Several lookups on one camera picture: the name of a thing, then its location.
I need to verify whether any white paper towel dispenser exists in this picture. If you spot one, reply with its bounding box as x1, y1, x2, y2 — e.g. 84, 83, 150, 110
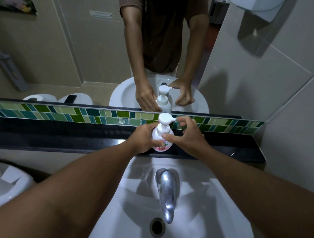
229, 0, 288, 24

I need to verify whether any white pump soap bottle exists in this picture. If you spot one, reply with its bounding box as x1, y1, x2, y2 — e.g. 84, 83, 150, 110
151, 112, 177, 153

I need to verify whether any white ceramic sink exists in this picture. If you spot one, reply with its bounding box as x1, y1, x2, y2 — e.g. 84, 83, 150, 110
86, 153, 262, 238

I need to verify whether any chrome faucet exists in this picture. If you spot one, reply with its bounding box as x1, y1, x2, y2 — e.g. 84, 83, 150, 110
153, 168, 179, 225

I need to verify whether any white ceramic toilet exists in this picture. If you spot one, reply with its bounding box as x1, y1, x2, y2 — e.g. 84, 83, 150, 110
0, 161, 36, 221

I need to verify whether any person's right hand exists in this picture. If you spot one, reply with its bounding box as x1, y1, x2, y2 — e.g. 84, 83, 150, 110
160, 115, 213, 160

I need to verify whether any person's left hand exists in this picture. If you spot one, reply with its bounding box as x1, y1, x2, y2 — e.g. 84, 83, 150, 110
126, 121, 167, 157

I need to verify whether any person's left forearm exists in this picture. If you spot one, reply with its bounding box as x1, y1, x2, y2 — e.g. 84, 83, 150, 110
0, 134, 138, 238

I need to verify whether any round metal sink drain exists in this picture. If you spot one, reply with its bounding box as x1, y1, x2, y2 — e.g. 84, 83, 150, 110
149, 217, 166, 238

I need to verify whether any black stone ledge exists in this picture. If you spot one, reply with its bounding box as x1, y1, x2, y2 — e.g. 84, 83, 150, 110
0, 117, 267, 164

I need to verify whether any wall mirror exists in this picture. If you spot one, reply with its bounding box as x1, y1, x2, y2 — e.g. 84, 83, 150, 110
0, 0, 250, 119

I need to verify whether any person's right forearm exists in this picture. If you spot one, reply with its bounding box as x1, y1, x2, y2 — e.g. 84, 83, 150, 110
193, 146, 314, 238

